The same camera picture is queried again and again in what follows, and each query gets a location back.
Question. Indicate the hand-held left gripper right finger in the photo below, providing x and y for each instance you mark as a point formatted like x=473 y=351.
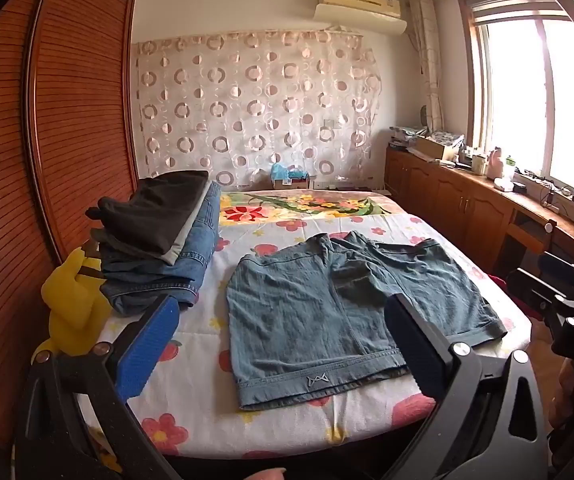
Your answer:
x=412 y=345

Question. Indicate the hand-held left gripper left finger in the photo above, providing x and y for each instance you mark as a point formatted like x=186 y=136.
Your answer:
x=147 y=345

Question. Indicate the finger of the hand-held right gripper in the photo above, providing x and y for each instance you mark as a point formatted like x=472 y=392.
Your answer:
x=562 y=266
x=532 y=287

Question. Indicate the teal denim shorts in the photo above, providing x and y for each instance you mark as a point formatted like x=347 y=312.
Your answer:
x=307 y=320

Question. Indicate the grey folded pants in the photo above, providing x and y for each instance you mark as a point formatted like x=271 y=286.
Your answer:
x=183 y=246

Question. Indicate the black folded pants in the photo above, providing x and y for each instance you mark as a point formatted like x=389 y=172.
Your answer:
x=157 y=210

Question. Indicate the person's right hand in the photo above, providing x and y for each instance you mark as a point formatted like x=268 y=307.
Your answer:
x=562 y=400

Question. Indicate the person's left hand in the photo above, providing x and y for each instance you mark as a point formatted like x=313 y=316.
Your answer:
x=267 y=474

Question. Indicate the wooden chair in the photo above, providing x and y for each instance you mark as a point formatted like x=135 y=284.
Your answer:
x=523 y=240

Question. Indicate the blue folded jeans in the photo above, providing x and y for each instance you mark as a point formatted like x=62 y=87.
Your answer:
x=157 y=292
x=202 y=240

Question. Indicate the yellow plush toy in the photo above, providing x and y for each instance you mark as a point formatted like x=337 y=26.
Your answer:
x=69 y=305

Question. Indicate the long wooden cabinet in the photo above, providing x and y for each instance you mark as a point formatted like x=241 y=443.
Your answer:
x=447 y=200

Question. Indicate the pink plastic bottle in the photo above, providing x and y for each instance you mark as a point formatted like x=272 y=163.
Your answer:
x=495 y=162

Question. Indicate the white jar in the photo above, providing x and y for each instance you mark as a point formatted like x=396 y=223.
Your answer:
x=478 y=165

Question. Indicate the flower and strawberry bed sheet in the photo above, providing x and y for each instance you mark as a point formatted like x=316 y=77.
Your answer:
x=287 y=425

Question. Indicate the open cardboard box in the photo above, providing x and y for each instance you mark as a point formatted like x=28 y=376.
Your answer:
x=434 y=147

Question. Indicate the bright floral blanket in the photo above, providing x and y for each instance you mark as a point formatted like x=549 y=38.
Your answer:
x=287 y=207

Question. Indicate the wooden framed window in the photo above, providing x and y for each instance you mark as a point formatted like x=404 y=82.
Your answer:
x=512 y=85

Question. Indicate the stack of papers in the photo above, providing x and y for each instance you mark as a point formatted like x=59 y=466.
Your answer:
x=404 y=136

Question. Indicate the small cardboard box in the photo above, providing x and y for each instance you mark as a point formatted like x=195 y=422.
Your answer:
x=294 y=182

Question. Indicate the blue plastic bag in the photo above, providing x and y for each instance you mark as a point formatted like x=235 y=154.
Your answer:
x=279 y=171

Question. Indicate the wooden louvered wardrobe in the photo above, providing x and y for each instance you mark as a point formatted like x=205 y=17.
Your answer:
x=82 y=110

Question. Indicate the checked window curtain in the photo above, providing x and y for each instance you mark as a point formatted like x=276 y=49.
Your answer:
x=429 y=60

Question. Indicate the circle pattern curtain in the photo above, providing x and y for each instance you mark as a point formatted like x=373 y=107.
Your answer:
x=257 y=110

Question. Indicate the white air conditioner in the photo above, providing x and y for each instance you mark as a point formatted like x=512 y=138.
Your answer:
x=362 y=19

